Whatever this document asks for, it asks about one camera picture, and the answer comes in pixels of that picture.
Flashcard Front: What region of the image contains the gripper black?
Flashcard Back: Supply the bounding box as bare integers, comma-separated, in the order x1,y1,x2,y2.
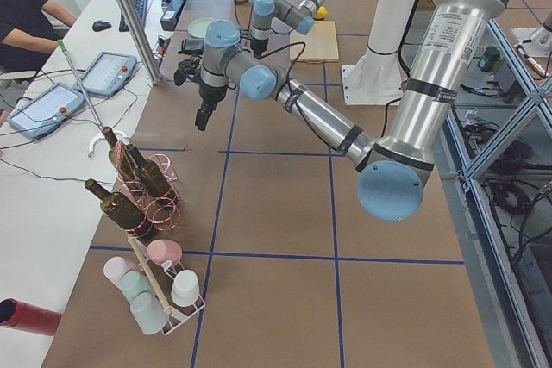
195,81,228,132
249,38,268,58

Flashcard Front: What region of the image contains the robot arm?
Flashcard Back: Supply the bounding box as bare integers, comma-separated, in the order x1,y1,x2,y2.
195,0,510,221
249,0,325,59

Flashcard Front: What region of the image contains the light green plate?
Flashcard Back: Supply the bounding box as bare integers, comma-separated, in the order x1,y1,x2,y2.
187,17,216,39

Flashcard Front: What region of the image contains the wooden cutting board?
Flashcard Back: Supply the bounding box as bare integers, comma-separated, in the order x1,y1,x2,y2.
290,21,340,62

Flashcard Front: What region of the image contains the folded grey cloth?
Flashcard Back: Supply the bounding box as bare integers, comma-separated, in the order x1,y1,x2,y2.
178,38,204,55

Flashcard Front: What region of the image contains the upper yellow lemon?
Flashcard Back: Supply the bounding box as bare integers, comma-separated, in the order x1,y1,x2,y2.
314,6,328,21

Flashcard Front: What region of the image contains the dark glass wine bottle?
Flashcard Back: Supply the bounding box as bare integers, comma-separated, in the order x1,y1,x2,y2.
102,127,141,194

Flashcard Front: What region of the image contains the far teach pendant tablet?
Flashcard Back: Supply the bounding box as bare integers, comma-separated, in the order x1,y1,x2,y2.
79,51,137,97

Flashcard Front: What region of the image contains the teach pendant tablet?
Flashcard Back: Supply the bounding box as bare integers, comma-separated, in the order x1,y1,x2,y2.
79,51,137,97
7,83,85,139

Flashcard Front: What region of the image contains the black keyboard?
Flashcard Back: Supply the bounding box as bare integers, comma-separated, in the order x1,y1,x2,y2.
118,0,150,34

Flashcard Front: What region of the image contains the black computer mouse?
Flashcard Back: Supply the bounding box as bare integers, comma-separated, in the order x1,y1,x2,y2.
91,20,112,33

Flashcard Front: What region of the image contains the near teach pendant tablet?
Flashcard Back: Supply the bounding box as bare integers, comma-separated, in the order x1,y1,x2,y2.
7,83,85,139

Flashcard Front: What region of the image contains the metal rod green tip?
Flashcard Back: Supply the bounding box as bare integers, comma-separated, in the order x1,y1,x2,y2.
57,39,104,132

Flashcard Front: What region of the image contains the white cup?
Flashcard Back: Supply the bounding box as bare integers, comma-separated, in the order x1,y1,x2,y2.
171,270,200,307

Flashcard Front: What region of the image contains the pale pink cup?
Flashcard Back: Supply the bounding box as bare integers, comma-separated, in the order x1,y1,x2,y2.
103,256,141,288

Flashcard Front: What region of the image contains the green cup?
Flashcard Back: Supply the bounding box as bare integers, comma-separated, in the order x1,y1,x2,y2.
119,271,155,303

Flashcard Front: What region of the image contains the seated person black shirt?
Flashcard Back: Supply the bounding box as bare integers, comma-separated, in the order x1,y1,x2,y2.
1,0,77,72

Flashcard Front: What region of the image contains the grey cup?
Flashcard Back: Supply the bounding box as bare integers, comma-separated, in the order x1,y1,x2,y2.
130,292,169,335

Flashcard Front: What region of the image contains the red cylinder bottle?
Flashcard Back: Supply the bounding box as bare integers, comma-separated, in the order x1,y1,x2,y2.
1,298,62,336

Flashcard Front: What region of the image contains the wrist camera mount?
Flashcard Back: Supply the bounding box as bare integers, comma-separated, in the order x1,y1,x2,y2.
173,55,202,86

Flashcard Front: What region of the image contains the black camera cable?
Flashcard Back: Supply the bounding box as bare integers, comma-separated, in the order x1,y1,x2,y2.
232,0,308,63

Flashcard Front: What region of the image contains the copper wire bottle rack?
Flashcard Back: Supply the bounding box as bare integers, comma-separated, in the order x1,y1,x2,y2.
109,140,182,234

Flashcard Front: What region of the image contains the aluminium frame post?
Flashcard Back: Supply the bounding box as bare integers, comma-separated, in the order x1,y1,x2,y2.
116,0,162,85

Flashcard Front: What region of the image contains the white wire cup rack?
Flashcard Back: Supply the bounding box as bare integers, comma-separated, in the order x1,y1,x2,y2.
129,237,205,336

